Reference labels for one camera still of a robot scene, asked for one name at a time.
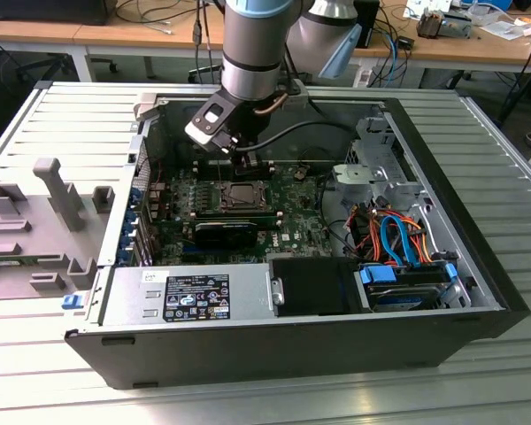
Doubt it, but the black PC case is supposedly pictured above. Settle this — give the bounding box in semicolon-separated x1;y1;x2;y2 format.
64;90;531;390

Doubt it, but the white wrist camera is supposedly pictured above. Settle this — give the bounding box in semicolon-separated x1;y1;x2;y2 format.
184;91;241;155

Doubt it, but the blue network cable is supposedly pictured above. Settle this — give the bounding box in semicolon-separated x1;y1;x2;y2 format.
382;26;411;85

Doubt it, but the orange wire bundle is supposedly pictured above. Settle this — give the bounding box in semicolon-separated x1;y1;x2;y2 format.
402;214;435;266
352;207;382;263

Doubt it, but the green motherboard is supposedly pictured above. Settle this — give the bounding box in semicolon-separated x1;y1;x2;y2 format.
146;162;338;267

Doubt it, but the silver metal latch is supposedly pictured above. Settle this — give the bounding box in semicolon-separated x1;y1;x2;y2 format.
269;276;287;307

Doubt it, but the clear plastic bag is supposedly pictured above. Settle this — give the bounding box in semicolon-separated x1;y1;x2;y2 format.
478;15;531;43

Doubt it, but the brown short cable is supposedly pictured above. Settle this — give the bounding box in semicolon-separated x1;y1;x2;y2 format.
252;90;289;117

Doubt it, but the blue card retainer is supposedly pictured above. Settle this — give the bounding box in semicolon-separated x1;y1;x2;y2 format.
118;186;143;267

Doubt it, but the black upright box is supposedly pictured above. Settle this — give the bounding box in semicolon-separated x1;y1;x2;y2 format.
354;0;381;50

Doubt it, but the black stand leg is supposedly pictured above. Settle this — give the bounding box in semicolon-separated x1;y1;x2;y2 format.
496;33;531;129

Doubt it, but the grey parts rack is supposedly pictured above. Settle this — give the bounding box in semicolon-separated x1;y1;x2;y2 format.
0;157;117;303

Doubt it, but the white power strip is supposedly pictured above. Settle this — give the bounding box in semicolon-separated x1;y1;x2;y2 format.
352;65;374;88

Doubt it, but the black chair base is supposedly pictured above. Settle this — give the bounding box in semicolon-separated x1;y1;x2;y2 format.
187;56;225;86

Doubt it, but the blue data wire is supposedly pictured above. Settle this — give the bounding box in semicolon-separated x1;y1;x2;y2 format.
379;213;422;269

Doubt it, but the black equipment box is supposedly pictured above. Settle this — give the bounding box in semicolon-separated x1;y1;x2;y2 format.
0;0;116;27

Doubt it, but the black RAM slot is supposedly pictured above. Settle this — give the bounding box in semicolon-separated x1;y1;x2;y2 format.
193;166;275;179
193;158;275;169

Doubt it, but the metal socket cover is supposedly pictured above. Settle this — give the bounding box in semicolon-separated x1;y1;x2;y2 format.
220;178;271;212

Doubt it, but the black camera cable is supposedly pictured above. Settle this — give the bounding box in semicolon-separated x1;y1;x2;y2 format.
250;121;353;151

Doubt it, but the wooden desk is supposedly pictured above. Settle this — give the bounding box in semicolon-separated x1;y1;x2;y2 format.
352;11;531;89
0;6;226;83

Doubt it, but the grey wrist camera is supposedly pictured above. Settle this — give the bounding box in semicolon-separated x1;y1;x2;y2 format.
282;79;310;110

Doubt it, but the green RAM stick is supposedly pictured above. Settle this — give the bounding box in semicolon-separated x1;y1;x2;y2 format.
0;254;41;268

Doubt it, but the silver metal drive cage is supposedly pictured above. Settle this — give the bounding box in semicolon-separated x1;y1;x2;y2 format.
330;115;434;214

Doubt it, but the hard disk blue carrier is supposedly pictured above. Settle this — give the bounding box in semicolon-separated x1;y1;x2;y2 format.
353;260;459;313

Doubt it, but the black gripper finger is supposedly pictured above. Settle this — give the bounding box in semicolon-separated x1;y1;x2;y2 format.
233;149;268;179

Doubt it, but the silver power supply unit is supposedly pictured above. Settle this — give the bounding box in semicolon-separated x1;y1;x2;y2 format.
97;263;279;328

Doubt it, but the white paper box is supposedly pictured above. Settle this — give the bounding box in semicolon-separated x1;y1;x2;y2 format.
404;0;453;19

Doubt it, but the grey metal device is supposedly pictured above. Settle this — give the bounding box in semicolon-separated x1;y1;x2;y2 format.
442;12;474;40

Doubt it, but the silver CPU plate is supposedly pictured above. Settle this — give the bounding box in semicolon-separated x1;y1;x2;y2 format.
229;183;260;205

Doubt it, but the black graphics card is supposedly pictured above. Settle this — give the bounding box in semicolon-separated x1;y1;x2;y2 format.
193;220;258;251

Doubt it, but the copper heat sink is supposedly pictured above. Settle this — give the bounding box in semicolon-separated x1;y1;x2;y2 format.
415;11;446;40

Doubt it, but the pale blue teach pendant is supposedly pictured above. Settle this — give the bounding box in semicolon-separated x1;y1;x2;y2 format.
320;21;365;80

